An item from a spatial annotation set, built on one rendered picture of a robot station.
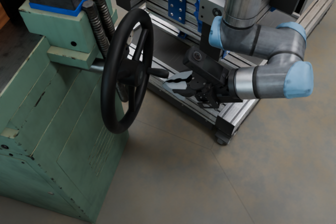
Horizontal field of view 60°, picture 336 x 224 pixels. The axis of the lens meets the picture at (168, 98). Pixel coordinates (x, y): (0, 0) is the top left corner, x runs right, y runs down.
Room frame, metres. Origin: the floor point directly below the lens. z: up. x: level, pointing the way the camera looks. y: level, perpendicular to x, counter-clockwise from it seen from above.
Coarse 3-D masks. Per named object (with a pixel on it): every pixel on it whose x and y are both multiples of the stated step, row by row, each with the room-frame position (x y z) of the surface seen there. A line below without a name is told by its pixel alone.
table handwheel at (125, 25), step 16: (128, 16) 0.46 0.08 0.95; (144, 16) 0.51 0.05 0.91; (128, 32) 0.42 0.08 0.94; (144, 32) 0.53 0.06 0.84; (112, 48) 0.38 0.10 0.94; (144, 48) 0.54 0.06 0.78; (64, 64) 0.46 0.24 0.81; (96, 64) 0.44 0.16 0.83; (112, 64) 0.35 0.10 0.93; (128, 64) 0.43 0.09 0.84; (144, 64) 0.52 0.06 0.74; (112, 80) 0.33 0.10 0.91; (128, 80) 0.40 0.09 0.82; (144, 80) 0.49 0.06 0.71; (112, 96) 0.32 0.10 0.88; (128, 96) 0.41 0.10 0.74; (112, 112) 0.30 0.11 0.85; (128, 112) 0.39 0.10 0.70; (112, 128) 0.29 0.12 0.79
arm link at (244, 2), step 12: (228, 0) 0.52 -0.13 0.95; (240, 0) 0.50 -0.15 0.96; (252, 0) 0.50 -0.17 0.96; (228, 12) 0.51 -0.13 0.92; (240, 12) 0.49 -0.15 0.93; (252, 12) 0.50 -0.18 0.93; (216, 24) 0.52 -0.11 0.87; (228, 24) 0.50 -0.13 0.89; (240, 24) 0.49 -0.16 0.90; (252, 24) 0.50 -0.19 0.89; (216, 36) 0.50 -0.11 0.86; (228, 36) 0.49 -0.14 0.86; (240, 36) 0.49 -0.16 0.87; (252, 36) 0.49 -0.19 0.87; (228, 48) 0.49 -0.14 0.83; (240, 48) 0.48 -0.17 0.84; (252, 48) 0.47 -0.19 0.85
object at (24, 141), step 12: (60, 72) 0.45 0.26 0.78; (72, 72) 0.49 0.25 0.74; (48, 84) 0.41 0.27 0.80; (60, 84) 0.44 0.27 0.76; (48, 96) 0.39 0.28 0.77; (60, 96) 0.42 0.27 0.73; (36, 108) 0.35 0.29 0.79; (48, 108) 0.37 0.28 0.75; (36, 120) 0.33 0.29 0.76; (48, 120) 0.36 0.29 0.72; (12, 132) 0.28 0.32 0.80; (24, 132) 0.29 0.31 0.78; (36, 132) 0.31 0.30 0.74; (0, 144) 0.28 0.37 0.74; (12, 144) 0.27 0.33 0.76; (24, 144) 0.28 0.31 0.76; (36, 144) 0.30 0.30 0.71
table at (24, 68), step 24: (24, 24) 0.49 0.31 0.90; (0, 48) 0.42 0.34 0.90; (24, 48) 0.42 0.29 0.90; (48, 48) 0.45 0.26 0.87; (96, 48) 0.46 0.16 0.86; (0, 72) 0.36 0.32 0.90; (24, 72) 0.37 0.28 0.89; (0, 96) 0.30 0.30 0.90; (24, 96) 0.34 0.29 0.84; (0, 120) 0.27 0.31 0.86
